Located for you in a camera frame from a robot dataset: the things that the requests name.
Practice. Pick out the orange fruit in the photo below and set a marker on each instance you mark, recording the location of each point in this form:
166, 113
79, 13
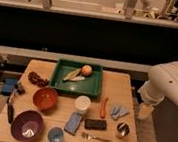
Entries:
86, 70

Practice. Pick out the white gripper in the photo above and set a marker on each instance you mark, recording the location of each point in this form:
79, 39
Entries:
144, 111

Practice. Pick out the orange carrot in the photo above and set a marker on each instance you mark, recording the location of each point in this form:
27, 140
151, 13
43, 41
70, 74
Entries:
103, 108

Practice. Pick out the black rectangular block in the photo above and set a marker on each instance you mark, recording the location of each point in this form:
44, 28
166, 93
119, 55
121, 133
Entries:
95, 124

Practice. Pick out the dark red grape bunch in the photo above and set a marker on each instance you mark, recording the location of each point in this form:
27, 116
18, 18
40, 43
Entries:
34, 78

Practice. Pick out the white cup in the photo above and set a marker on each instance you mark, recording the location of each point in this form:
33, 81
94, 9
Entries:
82, 104

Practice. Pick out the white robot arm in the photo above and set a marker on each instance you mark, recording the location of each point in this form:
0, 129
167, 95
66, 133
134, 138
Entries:
162, 82

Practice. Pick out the green plastic tray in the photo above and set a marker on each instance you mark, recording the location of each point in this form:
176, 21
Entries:
91, 86

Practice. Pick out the orange-red bowl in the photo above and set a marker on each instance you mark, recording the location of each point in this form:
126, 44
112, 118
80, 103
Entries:
45, 98

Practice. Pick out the light blue cloth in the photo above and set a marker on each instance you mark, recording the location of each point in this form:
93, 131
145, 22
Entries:
118, 111

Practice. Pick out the purple bowl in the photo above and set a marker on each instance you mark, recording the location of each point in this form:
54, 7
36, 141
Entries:
27, 126

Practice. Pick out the blue sponge block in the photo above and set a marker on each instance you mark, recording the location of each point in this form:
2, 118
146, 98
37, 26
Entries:
73, 123

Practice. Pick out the small blue cup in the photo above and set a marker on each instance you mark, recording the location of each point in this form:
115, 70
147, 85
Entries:
55, 134

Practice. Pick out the blue electronic box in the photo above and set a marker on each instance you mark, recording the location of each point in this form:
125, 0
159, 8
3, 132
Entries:
8, 86

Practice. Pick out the white fish-shaped item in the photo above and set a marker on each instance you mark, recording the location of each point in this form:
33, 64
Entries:
78, 78

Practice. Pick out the black handled tool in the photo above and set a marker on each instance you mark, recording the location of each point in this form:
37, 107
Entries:
18, 90

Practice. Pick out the shiny metal cup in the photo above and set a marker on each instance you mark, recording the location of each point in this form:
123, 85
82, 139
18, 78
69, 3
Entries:
122, 130

